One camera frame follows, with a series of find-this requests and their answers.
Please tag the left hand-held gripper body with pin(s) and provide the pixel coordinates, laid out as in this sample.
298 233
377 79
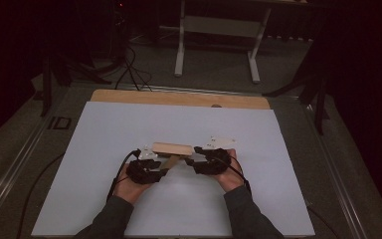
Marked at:
142 172

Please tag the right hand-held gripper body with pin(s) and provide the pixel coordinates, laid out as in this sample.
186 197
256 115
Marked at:
214 162

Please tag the wooden picture frame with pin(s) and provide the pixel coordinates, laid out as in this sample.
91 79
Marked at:
172 148

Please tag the person's left hand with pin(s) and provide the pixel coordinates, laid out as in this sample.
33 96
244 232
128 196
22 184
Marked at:
129 189

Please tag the person's right hand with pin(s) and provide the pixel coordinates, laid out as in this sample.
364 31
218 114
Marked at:
230 179

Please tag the white table mat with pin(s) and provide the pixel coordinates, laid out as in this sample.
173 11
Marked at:
185 126

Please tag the black floor socket plate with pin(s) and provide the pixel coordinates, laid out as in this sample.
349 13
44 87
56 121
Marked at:
59 123

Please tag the black metal stand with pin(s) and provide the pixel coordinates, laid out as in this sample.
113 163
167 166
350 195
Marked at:
318 99
46 89

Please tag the metal floor rail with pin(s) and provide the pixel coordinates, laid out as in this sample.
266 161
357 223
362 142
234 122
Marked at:
195 90
340 176
10 176

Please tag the white metal desk frame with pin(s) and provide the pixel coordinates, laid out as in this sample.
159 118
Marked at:
219 26

